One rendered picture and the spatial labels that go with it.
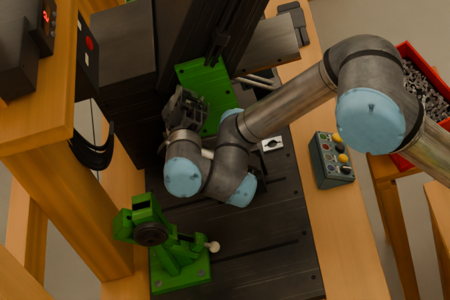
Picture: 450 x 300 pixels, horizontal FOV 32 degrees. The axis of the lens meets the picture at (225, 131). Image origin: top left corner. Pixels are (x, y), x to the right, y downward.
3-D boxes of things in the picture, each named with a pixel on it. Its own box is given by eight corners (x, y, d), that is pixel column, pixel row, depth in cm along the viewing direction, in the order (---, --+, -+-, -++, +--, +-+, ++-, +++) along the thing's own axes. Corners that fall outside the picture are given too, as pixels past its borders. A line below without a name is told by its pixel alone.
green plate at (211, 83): (244, 108, 199) (219, 38, 188) (246, 125, 192) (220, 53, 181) (201, 120, 201) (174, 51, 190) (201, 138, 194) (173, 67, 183)
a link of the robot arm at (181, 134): (191, 173, 166) (157, 158, 164) (192, 160, 170) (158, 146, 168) (207, 146, 163) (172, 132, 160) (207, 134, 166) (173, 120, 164)
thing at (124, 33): (191, 79, 234) (152, -6, 209) (199, 155, 213) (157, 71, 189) (134, 96, 236) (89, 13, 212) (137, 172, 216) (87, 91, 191)
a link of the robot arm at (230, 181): (262, 155, 164) (215, 138, 162) (257, 199, 157) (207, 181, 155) (247, 173, 170) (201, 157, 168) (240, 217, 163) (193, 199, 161)
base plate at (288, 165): (262, 0, 251) (260, -5, 250) (327, 298, 177) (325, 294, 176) (140, 36, 257) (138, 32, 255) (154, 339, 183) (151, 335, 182)
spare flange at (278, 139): (264, 153, 207) (263, 151, 207) (262, 142, 210) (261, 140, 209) (284, 148, 206) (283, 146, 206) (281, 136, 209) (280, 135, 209)
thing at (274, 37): (291, 20, 208) (289, 11, 205) (302, 60, 197) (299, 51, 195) (155, 60, 213) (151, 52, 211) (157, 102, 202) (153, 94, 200)
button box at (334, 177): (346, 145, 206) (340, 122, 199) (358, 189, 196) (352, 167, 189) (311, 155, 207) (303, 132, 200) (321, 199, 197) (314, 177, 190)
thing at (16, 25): (41, 39, 156) (25, 14, 151) (37, 92, 146) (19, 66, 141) (9, 49, 157) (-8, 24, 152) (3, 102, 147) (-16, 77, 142)
